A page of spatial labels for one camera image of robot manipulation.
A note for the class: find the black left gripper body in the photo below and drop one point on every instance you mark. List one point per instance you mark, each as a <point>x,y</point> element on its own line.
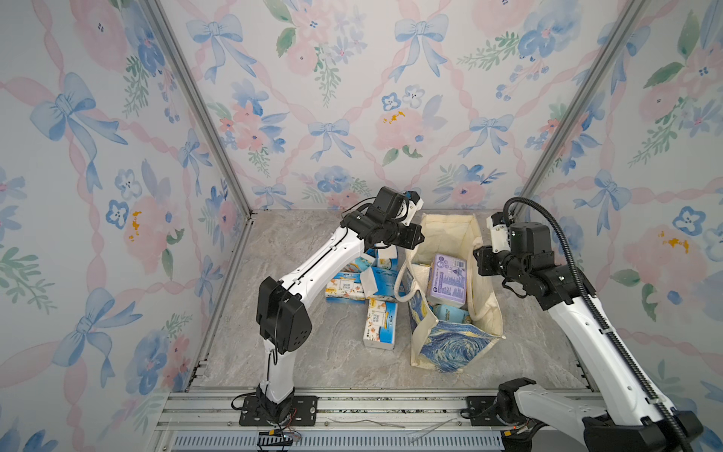
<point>406,237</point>

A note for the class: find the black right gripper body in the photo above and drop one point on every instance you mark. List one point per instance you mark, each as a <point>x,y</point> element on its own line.
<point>490,263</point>

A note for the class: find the purple tissue pack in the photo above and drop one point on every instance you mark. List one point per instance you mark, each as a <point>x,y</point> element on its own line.
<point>447,281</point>

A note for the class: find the light blue tissue pack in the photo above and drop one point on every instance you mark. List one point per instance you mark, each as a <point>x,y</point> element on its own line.
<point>452,314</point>

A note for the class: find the cream canvas tote bag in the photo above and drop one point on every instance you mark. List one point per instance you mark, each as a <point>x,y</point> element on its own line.
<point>439,345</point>

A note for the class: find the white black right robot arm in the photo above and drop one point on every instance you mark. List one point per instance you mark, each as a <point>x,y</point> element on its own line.
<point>633,415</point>

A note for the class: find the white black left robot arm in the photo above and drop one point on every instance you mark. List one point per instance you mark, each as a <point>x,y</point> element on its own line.
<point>283,305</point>

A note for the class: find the blue tissue pack near bag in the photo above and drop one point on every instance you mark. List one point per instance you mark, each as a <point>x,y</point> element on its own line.
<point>379,283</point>

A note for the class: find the blue white tissue pack back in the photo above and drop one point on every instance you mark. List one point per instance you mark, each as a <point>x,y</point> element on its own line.
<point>387,258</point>

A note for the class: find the teal tissue pack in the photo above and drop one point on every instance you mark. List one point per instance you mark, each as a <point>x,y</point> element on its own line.
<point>360,264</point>

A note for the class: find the blue cartoon tissue pack centre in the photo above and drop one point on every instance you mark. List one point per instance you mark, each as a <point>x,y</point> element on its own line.
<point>345,287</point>

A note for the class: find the blue cartoon tissue pack front-right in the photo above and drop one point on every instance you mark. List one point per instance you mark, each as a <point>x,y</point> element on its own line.
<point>380,324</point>

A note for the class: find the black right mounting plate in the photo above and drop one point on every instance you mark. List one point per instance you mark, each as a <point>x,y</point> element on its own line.
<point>481,411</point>

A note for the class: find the black mounting plate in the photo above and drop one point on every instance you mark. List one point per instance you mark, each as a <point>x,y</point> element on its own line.
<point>481,411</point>
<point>295,411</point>

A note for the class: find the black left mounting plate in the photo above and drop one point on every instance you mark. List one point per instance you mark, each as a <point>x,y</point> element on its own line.
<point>295,411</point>

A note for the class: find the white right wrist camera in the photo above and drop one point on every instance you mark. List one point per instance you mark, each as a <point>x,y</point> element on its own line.
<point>499,232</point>

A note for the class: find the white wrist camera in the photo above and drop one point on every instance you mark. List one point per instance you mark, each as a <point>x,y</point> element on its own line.
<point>499,232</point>
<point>413,203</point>

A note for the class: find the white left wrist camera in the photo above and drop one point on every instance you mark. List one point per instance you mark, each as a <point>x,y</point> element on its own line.
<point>413,203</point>

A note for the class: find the right aluminium corner post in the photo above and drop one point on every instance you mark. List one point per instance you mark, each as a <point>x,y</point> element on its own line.
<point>619,34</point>

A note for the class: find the aluminium corner post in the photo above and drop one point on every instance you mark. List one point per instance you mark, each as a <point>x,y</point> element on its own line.
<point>170,45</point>
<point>619,34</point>

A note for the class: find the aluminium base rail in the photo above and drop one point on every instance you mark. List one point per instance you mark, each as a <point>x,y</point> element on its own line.
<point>202,419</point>

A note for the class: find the left aluminium corner post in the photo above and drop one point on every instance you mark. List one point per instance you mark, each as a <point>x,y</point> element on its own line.
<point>170,45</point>

